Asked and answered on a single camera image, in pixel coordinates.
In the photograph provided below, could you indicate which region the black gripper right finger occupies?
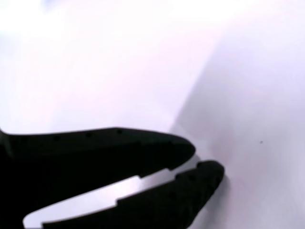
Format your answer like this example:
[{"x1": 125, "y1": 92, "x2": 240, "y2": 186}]
[{"x1": 42, "y1": 160, "x2": 225, "y2": 229}]

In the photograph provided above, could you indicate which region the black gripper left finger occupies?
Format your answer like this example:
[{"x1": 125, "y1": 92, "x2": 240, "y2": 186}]
[{"x1": 0, "y1": 127, "x2": 196, "y2": 229}]

